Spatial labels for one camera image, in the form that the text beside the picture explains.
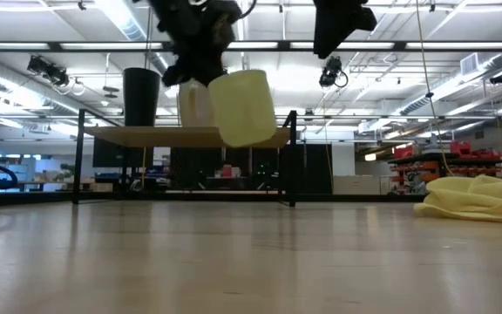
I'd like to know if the wooden shelf with black frame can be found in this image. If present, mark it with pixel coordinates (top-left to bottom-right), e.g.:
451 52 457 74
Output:
71 108 299 208

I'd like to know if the silver air duct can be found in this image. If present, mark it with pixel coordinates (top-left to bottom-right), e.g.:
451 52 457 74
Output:
93 0 169 75

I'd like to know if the yellow hanging cable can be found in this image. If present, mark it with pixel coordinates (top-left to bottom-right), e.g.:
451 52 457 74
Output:
415 0 455 178

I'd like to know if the black spotlight fixture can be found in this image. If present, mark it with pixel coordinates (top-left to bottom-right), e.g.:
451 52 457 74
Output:
26 55 71 87

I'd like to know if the white cabinet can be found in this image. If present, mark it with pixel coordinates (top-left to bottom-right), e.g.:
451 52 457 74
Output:
332 174 391 195

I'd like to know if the rack with red bins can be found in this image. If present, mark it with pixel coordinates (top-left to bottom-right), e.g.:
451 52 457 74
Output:
388 140 502 195

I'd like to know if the yellow mug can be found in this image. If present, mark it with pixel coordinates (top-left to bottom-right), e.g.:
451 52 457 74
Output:
207 69 278 148

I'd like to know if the black overhead frame bar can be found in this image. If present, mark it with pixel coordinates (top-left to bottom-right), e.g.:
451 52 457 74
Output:
0 40 502 53

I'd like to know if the black plastic cup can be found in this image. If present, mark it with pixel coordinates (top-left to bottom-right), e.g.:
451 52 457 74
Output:
122 67 162 127

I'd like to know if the black table frame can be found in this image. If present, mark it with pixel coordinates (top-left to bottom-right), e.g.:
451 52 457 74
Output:
0 190 426 207

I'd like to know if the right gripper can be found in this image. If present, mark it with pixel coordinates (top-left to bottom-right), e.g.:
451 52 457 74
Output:
313 0 377 60

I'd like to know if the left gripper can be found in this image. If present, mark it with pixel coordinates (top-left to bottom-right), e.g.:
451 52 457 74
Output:
146 0 243 87

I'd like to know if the black overhead camera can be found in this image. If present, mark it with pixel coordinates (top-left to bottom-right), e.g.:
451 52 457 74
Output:
318 55 349 89

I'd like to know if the yellow cloth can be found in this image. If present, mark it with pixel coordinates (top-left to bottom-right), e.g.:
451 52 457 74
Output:
413 174 502 225

